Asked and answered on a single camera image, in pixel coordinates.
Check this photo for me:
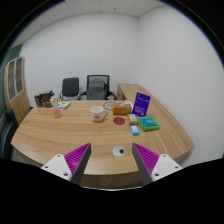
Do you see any wooden glass-door cabinet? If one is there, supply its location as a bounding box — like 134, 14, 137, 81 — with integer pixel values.
4, 57, 29, 123

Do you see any green white leaflet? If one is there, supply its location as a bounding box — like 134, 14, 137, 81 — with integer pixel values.
58, 102, 71, 110

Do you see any purple standing card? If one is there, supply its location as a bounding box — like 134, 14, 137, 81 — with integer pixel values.
132, 92, 151, 117

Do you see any green box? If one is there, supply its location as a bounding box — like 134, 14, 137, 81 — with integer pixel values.
137, 116, 160, 131

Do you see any dark red round coaster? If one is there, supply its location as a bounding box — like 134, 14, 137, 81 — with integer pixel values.
113, 117, 125, 125

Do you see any wooden side desk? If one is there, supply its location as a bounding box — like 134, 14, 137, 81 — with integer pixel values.
116, 82, 158, 111

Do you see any round grey patterned plate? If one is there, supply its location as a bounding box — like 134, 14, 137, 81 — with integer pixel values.
102, 101, 115, 111

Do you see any wooden tissue box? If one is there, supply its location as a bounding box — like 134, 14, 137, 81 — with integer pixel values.
112, 103, 132, 115

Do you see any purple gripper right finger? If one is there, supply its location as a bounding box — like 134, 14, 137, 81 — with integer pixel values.
132, 143, 182, 185

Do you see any small tan snack box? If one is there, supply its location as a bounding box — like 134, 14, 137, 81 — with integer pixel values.
128, 114, 138, 125

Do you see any desk cable grommet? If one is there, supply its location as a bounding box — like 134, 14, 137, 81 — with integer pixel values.
112, 146, 125, 157

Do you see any pink drink bottle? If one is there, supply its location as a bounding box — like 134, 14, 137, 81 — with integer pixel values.
51, 97, 62, 118

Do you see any small blue white box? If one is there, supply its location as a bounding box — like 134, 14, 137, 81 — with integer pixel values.
130, 125, 139, 135

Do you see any white ceramic mug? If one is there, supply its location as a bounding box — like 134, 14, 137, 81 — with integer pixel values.
90, 106, 108, 123

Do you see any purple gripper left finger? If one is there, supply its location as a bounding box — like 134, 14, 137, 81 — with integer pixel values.
42, 143, 91, 185

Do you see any black chair at left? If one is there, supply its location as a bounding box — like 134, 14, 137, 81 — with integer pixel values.
0, 109, 18, 160

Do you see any black mesh office chair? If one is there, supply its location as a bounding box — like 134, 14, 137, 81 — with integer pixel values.
81, 74, 117, 100

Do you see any grey office chair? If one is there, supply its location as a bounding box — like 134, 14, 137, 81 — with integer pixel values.
60, 77, 80, 100

